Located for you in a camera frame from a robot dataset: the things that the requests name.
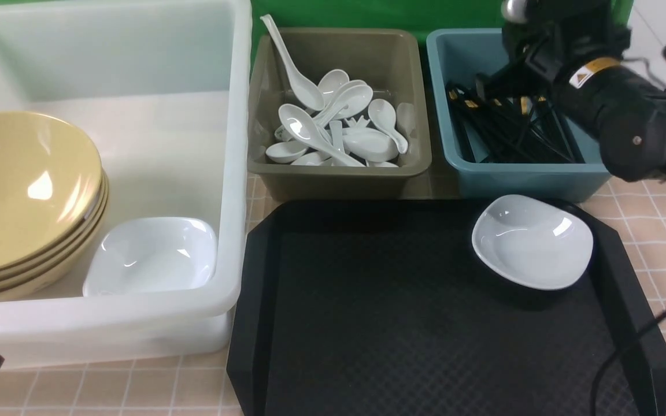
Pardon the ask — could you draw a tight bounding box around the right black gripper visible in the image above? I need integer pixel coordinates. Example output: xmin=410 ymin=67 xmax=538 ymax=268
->
xmin=475 ymin=1 xmax=626 ymax=100

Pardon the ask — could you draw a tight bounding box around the white square dish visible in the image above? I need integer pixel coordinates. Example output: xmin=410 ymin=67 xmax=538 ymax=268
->
xmin=82 ymin=217 xmax=219 ymax=297
xmin=471 ymin=194 xmax=594 ymax=291

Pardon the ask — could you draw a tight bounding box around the white soup spoon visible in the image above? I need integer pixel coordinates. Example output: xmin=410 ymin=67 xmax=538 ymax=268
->
xmin=260 ymin=15 xmax=325 ymax=111

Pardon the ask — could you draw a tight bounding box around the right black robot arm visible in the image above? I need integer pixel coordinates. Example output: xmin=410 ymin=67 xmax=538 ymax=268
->
xmin=476 ymin=1 xmax=666 ymax=182

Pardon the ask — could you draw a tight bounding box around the white spoon bowl centre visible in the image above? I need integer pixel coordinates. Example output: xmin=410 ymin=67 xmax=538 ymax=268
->
xmin=343 ymin=128 xmax=399 ymax=162

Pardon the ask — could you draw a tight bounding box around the bottom stacked yellow bowl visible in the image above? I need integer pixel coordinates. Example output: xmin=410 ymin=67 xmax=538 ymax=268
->
xmin=0 ymin=197 xmax=109 ymax=302

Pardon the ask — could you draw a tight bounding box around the middle stacked yellow bowl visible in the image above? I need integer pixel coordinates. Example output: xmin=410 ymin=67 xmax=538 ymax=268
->
xmin=0 ymin=177 xmax=109 ymax=301

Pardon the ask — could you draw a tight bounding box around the black chopsticks pile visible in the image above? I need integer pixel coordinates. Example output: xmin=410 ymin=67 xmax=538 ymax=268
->
xmin=446 ymin=83 xmax=584 ymax=164

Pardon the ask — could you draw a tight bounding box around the blue chopstick bin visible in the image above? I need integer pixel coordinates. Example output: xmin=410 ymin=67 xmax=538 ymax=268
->
xmin=425 ymin=28 xmax=610 ymax=202

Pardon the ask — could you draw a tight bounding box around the green cloth backdrop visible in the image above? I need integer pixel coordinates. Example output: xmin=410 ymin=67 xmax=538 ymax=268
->
xmin=0 ymin=0 xmax=633 ymax=64

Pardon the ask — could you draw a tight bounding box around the olive green spoon bin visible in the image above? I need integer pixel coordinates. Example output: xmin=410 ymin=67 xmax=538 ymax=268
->
xmin=247 ymin=27 xmax=432 ymax=201

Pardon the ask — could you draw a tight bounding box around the white spoon right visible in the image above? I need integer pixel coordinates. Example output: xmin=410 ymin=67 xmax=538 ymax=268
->
xmin=368 ymin=98 xmax=409 ymax=154

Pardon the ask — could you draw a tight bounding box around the white spoon top of pile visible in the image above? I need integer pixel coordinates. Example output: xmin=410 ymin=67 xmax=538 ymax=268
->
xmin=317 ymin=69 xmax=350 ymax=105

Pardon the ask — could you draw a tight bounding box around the white spoon centre long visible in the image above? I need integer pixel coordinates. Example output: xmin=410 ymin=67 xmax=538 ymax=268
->
xmin=278 ymin=103 xmax=365 ymax=168

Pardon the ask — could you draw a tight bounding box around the white spoon lower left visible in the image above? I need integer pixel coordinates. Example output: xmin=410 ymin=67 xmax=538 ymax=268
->
xmin=266 ymin=140 xmax=309 ymax=164

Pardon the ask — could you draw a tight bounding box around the large white plastic tub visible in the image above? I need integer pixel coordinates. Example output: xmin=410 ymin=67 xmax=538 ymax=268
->
xmin=0 ymin=1 xmax=252 ymax=369

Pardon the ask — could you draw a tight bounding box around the white square dish in tub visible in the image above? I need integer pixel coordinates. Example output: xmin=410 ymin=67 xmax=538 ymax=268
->
xmin=82 ymin=217 xmax=219 ymax=297

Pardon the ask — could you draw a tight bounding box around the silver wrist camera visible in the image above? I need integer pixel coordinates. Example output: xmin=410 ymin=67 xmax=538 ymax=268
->
xmin=501 ymin=0 xmax=531 ymax=24

